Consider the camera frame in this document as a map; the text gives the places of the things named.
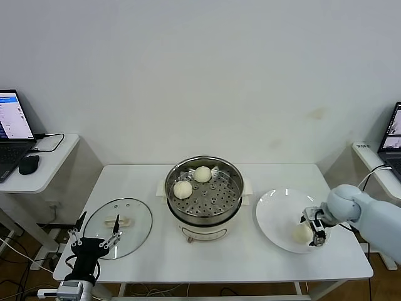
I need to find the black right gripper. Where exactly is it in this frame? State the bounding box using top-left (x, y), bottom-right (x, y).
top-left (298, 206), bottom-right (331, 248)

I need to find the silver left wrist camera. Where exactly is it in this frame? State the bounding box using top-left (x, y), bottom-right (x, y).
top-left (37, 280), bottom-right (84, 298)

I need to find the white round plate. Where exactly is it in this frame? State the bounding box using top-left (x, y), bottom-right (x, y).
top-left (255, 187), bottom-right (332, 255)

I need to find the black laptop blue-white screen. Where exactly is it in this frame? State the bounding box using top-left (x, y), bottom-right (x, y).
top-left (0, 88), bottom-right (38, 184)

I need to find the black computer mouse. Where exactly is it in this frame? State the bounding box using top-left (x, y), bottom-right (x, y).
top-left (18, 154), bottom-right (41, 176)

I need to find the black laptop cable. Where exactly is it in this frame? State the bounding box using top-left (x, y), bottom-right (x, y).
top-left (33, 133), bottom-right (66, 154)

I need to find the black laptop pink screen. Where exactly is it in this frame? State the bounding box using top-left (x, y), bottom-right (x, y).
top-left (377, 101), bottom-right (401, 184)

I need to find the glass pot lid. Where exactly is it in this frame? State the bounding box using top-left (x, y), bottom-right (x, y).
top-left (83, 197), bottom-right (154, 260)

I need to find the white side table with label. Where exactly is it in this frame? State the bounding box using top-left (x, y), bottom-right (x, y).
top-left (351, 141), bottom-right (401, 270)

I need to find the white steamed baozi bun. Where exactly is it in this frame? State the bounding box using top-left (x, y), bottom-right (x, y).
top-left (173, 181), bottom-right (193, 199)
top-left (291, 224), bottom-right (313, 245)
top-left (193, 166), bottom-right (212, 184)

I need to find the white work table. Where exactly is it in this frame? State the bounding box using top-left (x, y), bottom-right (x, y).
top-left (52, 163), bottom-right (374, 301)

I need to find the steel steamer basket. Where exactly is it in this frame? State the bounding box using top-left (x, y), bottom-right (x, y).
top-left (155, 155), bottom-right (253, 220)

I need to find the cream electric cooker pot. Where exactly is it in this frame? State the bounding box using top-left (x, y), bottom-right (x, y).
top-left (165, 196), bottom-right (251, 244)

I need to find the white laptop cable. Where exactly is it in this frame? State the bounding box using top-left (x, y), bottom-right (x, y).
top-left (357, 165), bottom-right (392, 191)

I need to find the white side table with mouse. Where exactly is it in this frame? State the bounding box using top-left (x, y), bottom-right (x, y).
top-left (0, 133), bottom-right (81, 271)

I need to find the white floor cable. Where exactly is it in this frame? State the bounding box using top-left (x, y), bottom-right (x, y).
top-left (0, 236), bottom-right (54, 273)

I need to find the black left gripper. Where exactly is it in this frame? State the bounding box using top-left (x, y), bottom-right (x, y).
top-left (67, 211), bottom-right (123, 279)

